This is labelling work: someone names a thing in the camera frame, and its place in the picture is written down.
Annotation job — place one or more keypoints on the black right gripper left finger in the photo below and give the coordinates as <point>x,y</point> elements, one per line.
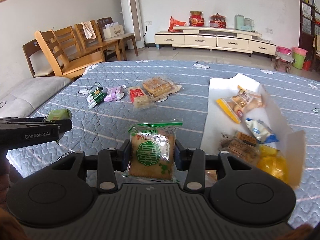
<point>121,156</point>

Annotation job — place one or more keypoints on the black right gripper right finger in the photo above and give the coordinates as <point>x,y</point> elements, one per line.
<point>182,156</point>

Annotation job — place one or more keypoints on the green label biscuit packet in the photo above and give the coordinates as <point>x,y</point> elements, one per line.
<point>153,150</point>

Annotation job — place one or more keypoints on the light green snack packet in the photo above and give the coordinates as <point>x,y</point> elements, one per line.
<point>58,114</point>

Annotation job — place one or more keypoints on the purple snack packet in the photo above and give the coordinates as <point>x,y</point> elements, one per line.
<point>115,93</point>

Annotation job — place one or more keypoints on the brown cookie clear packet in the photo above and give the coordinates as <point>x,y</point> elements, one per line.
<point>236,147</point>

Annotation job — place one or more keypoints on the green white snack packet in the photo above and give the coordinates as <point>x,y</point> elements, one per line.
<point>96,97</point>

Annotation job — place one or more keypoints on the yellow snack packet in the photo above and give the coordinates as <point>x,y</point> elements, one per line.
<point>272,161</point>

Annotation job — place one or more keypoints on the grey sofa cushion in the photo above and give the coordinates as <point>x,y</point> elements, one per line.
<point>25,98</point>

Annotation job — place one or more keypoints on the red label cracker packet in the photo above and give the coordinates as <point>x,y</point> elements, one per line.
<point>139,98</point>

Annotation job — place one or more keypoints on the blue quilted table cover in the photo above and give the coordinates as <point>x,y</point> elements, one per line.
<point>106,124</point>

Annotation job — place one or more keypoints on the brown square cake packet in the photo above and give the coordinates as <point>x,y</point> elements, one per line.
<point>246,138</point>

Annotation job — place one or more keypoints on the brown padded chair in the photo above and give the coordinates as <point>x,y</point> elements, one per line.
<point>36,60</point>

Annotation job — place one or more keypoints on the clear bread pack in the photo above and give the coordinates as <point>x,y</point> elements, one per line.
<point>160,87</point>

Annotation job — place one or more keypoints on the near wooden chair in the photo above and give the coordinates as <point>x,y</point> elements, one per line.
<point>57,59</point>

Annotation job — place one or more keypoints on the yellow biscuit bag in tray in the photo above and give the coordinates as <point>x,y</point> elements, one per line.
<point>235,107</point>

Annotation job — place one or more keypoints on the blue white snack packet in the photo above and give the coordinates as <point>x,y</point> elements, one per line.
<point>261,131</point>

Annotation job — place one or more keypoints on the dark chair with box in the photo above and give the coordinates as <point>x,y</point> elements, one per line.
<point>121,39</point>

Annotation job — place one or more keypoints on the white paper gift bag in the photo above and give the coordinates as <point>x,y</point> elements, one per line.
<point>112,29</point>

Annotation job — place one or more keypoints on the cream tv cabinet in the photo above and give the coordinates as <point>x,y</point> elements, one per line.
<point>211,38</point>

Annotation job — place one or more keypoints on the red plastic bag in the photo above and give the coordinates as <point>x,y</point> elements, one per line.
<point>175,23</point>

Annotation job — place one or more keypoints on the red round jar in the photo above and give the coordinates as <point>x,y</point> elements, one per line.
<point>196,19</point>

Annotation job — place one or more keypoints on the red gift box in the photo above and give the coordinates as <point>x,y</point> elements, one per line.
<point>218,21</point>

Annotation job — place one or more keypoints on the pink basin on stool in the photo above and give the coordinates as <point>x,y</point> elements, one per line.
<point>283,58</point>

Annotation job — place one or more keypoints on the mint green kettle appliance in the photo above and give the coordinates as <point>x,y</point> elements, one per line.
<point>242,23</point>

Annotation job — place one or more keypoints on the green plastic bucket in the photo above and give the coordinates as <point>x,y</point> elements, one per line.
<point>298,55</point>

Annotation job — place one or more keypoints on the white tower air conditioner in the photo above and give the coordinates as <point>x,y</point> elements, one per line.
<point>132,20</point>

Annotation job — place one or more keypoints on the dark wooden display shelf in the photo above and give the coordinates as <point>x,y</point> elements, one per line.
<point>309,29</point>

